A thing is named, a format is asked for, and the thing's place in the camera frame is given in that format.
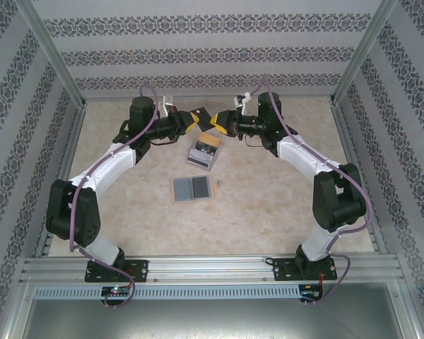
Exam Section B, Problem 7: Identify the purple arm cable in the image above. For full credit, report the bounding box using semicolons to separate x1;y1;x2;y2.
256;73;372;304
69;83;163;309

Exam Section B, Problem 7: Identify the gold plastic card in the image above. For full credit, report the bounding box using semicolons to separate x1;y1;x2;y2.
199;133;222;149

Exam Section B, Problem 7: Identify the aluminium side rail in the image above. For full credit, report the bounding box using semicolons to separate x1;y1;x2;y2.
33;100;88;258
330;98;389;255

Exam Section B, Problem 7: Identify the clear plastic card box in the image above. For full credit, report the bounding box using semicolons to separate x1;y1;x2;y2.
184;132;223;173

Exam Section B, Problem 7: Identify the aluminium lower frame beam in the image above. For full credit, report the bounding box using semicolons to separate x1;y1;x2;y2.
397;280;424;339
0;282;35;339

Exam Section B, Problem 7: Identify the grey slotted cable duct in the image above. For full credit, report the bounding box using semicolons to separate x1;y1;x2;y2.
33;284;302;300

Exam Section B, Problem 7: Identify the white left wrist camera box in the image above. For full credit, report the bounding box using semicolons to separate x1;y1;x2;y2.
161;93;176;118

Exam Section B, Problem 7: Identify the beige leather card holder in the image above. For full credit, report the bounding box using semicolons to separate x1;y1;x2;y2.
168;174;216;205

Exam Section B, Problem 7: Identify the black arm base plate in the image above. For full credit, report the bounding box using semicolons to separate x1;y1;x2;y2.
272;256;338;283
83;258;150;283

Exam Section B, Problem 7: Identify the small circuit board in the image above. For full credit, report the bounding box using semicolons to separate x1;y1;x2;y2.
100;285;132;298
299;283;324;299

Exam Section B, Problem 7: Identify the white printed card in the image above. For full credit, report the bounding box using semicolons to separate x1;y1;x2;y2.
187;150;213;170

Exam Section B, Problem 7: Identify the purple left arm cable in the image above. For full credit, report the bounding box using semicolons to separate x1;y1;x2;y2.
69;83;163;309

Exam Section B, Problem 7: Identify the grey metal panel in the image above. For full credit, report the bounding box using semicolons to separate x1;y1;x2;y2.
6;298;420;339

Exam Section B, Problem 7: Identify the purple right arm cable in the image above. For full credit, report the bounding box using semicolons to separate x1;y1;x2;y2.
256;73;372;304

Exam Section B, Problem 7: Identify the aluminium corner post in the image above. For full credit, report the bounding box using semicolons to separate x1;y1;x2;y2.
20;0;88;107
334;0;401;104

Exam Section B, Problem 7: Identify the black VIP membership card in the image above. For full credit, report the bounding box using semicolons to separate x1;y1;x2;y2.
192;176;210;199

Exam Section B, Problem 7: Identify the black printed card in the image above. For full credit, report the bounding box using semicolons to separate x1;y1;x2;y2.
194;140;216;156

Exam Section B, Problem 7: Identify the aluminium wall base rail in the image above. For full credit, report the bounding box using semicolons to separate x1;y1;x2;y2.
83;93;336;102

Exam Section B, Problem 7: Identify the aluminium mounting rail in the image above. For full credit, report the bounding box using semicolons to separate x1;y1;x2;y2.
20;256;401;285

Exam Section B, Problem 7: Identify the black plastic card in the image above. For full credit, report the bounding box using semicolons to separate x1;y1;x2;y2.
192;105;213;131

